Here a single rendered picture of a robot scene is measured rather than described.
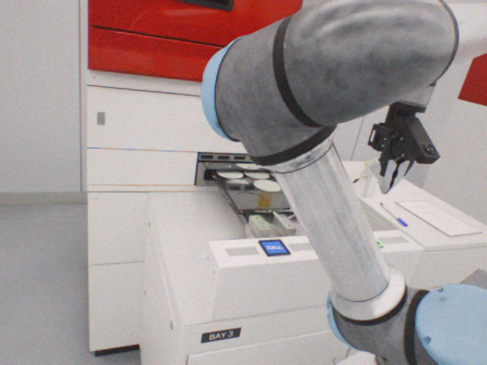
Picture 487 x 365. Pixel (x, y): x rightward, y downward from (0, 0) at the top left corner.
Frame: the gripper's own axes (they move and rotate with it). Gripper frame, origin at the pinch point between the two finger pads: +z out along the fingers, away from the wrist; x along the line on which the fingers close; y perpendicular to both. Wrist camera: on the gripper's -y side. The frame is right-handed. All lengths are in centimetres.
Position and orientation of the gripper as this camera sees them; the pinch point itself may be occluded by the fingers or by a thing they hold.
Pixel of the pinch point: (387, 190)
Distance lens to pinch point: 88.0
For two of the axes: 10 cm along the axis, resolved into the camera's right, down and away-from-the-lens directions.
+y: -3.4, -4.1, 8.5
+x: -9.3, -0.1, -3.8
